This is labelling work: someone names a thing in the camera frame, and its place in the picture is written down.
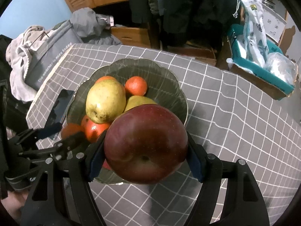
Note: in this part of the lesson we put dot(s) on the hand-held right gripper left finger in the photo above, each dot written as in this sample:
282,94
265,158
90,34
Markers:
96,164

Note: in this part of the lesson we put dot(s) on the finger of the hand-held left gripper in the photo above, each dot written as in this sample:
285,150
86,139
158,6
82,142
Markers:
70,141
48,131

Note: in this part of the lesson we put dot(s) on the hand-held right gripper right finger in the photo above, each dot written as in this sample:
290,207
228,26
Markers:
195,168

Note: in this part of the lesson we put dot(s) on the orange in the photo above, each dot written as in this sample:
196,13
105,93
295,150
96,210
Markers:
70,130
105,78
84,121

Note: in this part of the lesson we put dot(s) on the bright red apple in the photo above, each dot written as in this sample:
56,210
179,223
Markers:
96,130

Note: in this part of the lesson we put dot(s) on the yellow-green pear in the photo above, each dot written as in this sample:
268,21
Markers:
105,101
137,101

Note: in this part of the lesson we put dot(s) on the dark red apple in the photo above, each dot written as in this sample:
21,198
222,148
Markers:
145,141

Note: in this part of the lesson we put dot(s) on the small tangerine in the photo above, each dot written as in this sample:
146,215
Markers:
136,86

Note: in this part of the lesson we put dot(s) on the dark glass scalloped plate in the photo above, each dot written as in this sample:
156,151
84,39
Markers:
162,87

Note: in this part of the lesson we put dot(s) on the person's left forearm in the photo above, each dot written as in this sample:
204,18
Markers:
10,203

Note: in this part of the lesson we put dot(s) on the black smartphone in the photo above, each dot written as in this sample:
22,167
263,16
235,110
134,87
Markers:
61,106

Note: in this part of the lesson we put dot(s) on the grey checked tablecloth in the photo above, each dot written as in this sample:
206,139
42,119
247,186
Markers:
235,134

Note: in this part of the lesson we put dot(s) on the grey printed fabric bag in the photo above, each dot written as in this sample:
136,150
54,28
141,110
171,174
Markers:
50,58

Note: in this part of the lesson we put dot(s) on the beige sweatshirt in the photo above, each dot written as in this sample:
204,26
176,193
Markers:
21,51

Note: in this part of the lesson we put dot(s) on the cardboard box under crate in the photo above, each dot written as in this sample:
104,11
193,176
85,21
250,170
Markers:
256,81

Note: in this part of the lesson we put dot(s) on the flat cardboard box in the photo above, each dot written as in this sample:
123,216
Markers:
197,53

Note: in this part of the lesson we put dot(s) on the wooden drawer box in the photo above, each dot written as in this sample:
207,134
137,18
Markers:
132,37

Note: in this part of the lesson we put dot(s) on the teal plastic crate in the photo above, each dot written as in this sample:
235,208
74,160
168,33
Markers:
239,51

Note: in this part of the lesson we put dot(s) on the small white box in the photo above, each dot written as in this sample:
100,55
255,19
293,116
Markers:
111,21

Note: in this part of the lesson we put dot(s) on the clear plastic bag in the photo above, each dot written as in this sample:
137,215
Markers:
281,67

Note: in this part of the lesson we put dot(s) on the white printed rice bag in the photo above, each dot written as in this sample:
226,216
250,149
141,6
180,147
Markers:
255,28

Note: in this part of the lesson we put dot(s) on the black hooded jacket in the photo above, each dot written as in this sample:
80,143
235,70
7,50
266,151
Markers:
188,9

